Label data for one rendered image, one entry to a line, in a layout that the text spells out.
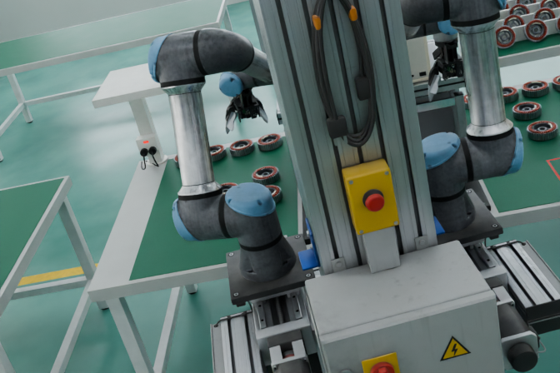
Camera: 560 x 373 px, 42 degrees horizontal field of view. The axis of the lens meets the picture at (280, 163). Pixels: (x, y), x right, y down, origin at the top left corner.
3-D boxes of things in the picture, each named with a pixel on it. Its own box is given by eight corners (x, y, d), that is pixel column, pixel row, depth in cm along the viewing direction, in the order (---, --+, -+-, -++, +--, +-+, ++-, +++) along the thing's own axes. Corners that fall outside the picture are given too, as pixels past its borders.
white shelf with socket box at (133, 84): (209, 181, 314) (179, 82, 294) (127, 196, 318) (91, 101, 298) (217, 145, 345) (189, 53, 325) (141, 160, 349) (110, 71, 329)
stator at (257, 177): (269, 170, 309) (267, 162, 308) (285, 176, 301) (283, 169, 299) (248, 181, 304) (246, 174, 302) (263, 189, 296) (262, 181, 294)
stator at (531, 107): (510, 121, 300) (509, 112, 298) (516, 108, 308) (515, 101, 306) (538, 121, 294) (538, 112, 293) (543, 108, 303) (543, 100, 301)
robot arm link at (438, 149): (415, 179, 199) (408, 135, 193) (465, 169, 198) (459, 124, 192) (422, 201, 189) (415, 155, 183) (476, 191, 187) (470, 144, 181)
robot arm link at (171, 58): (227, 244, 186) (194, 27, 180) (173, 248, 191) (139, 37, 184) (242, 232, 198) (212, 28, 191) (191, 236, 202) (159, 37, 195)
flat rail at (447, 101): (460, 104, 263) (458, 96, 262) (290, 138, 270) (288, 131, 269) (459, 102, 264) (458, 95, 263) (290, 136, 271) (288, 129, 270)
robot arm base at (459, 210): (484, 224, 191) (480, 191, 187) (427, 238, 191) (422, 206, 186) (463, 196, 205) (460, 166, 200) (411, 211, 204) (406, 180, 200)
